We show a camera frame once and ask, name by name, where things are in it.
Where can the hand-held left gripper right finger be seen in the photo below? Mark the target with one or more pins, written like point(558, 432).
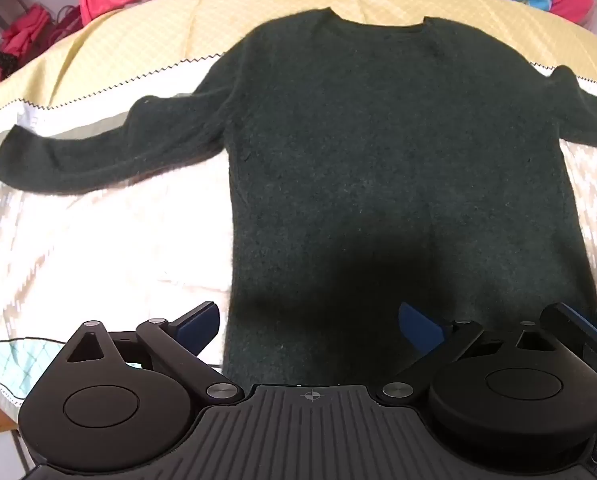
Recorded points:
point(419, 331)

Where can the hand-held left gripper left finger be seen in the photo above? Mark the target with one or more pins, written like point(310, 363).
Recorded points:
point(198, 329)

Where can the pink clothes pile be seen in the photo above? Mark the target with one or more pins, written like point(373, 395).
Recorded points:
point(26, 30)

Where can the dark green sweater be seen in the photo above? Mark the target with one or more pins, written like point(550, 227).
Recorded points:
point(353, 160)

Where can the yellow and white quilted bedspread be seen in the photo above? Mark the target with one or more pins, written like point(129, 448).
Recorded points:
point(103, 235)

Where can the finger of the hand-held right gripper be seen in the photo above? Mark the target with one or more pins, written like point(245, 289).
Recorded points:
point(578, 324)

